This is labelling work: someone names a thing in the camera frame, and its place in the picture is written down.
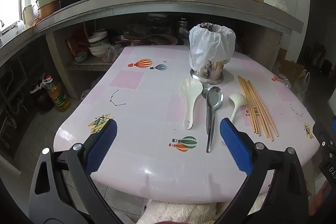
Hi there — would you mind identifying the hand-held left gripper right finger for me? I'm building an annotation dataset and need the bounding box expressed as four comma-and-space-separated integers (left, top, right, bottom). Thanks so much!
219, 117, 307, 224

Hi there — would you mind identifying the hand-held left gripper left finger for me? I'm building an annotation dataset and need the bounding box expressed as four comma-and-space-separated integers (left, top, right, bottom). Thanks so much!
29, 118, 124, 224

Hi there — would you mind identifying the white plastic soup ladle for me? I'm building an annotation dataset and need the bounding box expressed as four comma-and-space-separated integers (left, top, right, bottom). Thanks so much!
229, 93, 248, 125

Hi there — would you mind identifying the row of wooden chopsticks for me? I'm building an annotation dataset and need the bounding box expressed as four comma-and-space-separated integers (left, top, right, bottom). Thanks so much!
238, 75, 279, 141

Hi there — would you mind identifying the large steel spoon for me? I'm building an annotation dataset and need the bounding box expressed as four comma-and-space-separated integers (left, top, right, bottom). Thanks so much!
205, 86, 223, 153

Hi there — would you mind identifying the small steel spoon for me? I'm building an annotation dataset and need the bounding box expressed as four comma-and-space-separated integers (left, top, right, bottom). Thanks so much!
201, 83, 214, 135

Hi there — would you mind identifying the white plastic rice paddle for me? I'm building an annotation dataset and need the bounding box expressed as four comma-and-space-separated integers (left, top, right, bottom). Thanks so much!
179, 78, 204, 130

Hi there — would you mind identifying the steel utensil holder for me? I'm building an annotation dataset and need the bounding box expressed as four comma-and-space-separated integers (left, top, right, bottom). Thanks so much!
189, 22, 225, 85

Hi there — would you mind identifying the cooking oil bottle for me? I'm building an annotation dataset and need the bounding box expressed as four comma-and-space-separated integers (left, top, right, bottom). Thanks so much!
43, 74, 71, 112

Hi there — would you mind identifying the white plastic shopping bag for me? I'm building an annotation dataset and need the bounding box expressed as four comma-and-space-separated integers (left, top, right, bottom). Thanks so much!
291, 70, 311, 98

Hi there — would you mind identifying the dark jug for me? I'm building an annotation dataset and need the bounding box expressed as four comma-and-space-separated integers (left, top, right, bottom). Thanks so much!
30, 80, 54, 112

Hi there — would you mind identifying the metal shelf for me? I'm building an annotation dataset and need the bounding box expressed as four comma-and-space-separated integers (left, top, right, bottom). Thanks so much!
67, 60, 116, 72

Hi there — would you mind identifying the white fluffy cloth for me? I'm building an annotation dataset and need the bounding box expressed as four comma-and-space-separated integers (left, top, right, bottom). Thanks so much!
136, 200, 218, 224

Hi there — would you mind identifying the cardboard box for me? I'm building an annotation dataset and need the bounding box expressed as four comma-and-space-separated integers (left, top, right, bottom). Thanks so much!
278, 48, 306, 85

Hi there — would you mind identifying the small green bowl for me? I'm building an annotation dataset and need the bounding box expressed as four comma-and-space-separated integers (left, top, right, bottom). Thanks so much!
74, 51, 89, 62

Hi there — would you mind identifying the stack of white bowls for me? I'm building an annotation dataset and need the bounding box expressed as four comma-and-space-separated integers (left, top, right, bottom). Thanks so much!
88, 30, 110, 58

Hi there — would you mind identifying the white plastic bag liner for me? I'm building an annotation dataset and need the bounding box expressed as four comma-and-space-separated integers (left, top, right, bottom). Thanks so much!
188, 24, 236, 71

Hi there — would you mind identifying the pink plate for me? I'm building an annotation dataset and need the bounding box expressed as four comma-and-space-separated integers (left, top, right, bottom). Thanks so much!
146, 34, 179, 46

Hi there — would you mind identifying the steel pot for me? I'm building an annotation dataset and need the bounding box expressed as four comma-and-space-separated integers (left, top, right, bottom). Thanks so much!
172, 18, 190, 35

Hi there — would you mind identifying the brown enamel pot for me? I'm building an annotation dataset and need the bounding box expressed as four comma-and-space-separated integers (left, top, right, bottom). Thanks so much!
37, 0, 62, 20

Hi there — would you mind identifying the crumpled white plastic bag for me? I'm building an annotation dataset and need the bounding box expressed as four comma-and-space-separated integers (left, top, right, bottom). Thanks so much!
263, 0, 289, 13

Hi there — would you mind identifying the white ceramic jar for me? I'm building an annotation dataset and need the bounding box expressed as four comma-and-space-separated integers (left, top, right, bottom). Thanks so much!
22, 4, 34, 25

